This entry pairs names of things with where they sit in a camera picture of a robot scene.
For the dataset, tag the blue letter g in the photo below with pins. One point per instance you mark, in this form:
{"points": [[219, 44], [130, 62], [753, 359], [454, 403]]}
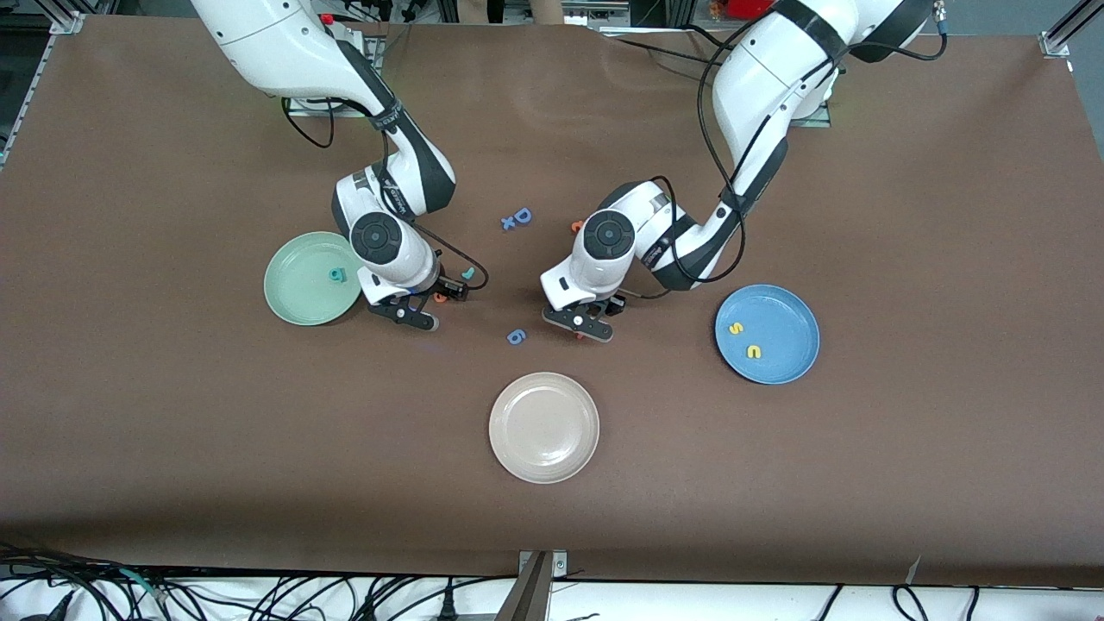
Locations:
{"points": [[516, 337]]}

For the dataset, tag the green plate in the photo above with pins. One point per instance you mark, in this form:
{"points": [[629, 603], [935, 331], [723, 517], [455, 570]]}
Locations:
{"points": [[297, 297]]}

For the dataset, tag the aluminium frame corner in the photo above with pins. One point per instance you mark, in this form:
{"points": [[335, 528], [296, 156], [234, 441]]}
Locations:
{"points": [[1056, 43]]}

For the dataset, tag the blue letter D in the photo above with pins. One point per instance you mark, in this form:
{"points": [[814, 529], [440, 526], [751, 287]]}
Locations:
{"points": [[527, 216]]}

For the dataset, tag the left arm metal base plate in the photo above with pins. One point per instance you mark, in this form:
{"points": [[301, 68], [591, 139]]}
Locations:
{"points": [[819, 122]]}

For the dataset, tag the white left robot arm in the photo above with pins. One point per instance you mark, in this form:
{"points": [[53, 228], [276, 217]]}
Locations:
{"points": [[759, 78]]}

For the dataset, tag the blue plate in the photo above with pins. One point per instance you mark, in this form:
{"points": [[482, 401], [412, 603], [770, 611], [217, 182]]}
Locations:
{"points": [[785, 315]]}

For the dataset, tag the brown table cover sheet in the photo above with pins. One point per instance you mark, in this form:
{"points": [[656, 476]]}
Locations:
{"points": [[172, 431]]}

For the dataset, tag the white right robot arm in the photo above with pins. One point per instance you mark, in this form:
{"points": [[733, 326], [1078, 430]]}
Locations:
{"points": [[259, 43]]}

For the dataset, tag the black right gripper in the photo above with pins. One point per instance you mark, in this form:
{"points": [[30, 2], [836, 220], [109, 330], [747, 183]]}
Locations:
{"points": [[447, 289]]}

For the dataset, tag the black power plug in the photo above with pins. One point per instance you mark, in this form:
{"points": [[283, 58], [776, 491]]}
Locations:
{"points": [[448, 608]]}

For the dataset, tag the aluminium frame rail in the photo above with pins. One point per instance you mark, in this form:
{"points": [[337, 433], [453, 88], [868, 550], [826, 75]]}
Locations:
{"points": [[69, 19]]}

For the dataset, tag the aluminium profile beam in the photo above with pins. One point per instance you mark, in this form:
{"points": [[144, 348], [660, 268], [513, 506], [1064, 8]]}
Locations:
{"points": [[526, 595]]}

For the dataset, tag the red box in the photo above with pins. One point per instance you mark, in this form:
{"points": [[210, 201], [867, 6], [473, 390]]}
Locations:
{"points": [[746, 9]]}

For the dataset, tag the beige plate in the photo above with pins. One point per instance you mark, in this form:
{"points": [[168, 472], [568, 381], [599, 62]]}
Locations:
{"points": [[543, 427]]}

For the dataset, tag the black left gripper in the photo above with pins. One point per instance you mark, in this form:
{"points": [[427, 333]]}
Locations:
{"points": [[611, 305]]}

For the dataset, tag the grey power strip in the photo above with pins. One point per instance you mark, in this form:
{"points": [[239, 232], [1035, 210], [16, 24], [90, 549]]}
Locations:
{"points": [[595, 13]]}

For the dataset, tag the small metal bracket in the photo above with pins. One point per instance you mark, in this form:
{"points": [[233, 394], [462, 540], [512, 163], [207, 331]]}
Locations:
{"points": [[561, 565]]}

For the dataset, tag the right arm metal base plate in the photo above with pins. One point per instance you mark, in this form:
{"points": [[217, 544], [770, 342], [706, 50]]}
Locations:
{"points": [[376, 47]]}

